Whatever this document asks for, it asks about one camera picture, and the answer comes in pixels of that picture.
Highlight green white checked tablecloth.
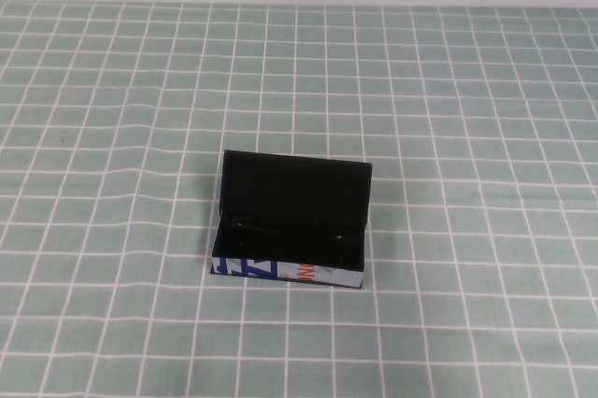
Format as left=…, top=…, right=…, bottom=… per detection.
left=0, top=0, right=598, bottom=398

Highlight black framed glasses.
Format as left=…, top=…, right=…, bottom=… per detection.
left=223, top=215, right=363, bottom=262

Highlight black glasses case printed side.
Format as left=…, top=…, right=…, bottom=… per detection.
left=208, top=149, right=375, bottom=291

